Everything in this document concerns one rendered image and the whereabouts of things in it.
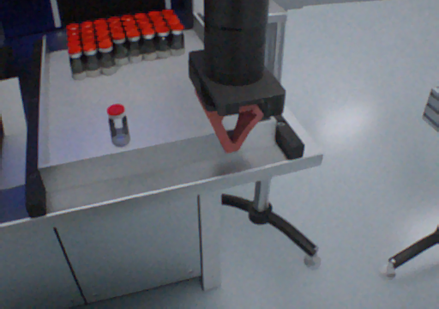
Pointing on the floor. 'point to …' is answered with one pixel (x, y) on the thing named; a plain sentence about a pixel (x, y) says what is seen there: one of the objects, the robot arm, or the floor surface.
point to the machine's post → (208, 233)
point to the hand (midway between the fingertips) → (231, 144)
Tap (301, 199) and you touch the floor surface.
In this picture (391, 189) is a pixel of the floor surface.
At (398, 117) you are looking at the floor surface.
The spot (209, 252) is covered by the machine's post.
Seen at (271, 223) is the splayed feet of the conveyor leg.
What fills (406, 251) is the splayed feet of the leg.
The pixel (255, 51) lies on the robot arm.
